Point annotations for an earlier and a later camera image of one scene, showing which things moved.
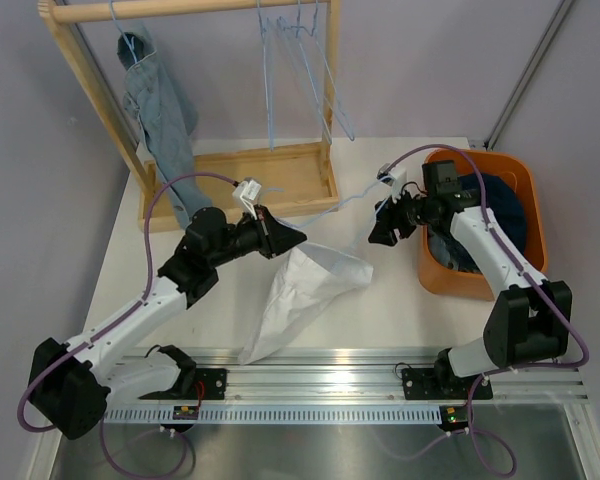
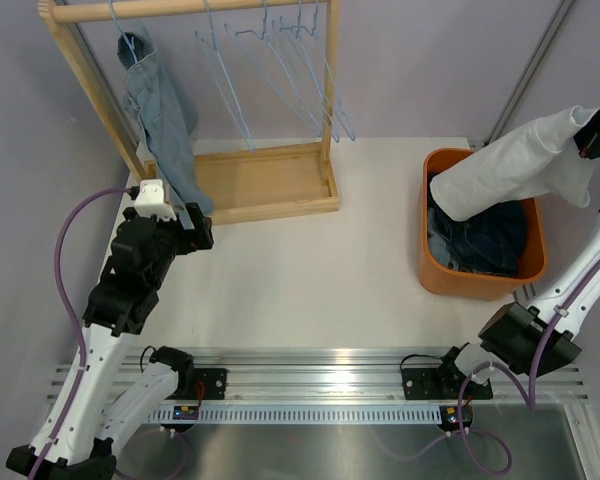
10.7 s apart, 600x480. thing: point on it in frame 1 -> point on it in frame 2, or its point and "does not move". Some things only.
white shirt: x=310 y=278 -> x=538 y=157
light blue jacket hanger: x=132 y=38 does not move
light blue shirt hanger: x=378 y=208 -> x=215 y=61
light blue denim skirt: x=439 y=249 does not move
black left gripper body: x=263 y=229 -> x=174 y=239
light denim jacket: x=166 y=118 does not move
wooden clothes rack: x=289 y=180 does not move
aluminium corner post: x=506 y=112 does not move
